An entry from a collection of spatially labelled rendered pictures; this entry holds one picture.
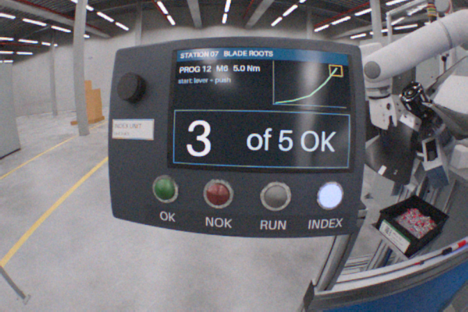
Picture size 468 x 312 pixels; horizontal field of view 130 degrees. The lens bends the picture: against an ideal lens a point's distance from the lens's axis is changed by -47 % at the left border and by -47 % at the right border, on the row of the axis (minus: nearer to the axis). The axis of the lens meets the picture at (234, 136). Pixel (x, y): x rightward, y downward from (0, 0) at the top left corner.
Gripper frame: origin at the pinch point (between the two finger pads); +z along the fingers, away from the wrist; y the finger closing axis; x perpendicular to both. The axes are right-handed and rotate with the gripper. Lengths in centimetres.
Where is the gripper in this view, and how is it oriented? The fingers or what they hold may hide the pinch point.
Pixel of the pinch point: (384, 141)
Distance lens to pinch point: 75.2
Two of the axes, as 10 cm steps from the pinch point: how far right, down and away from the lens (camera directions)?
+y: 1.0, -2.7, 9.6
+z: 3.0, 9.3, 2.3
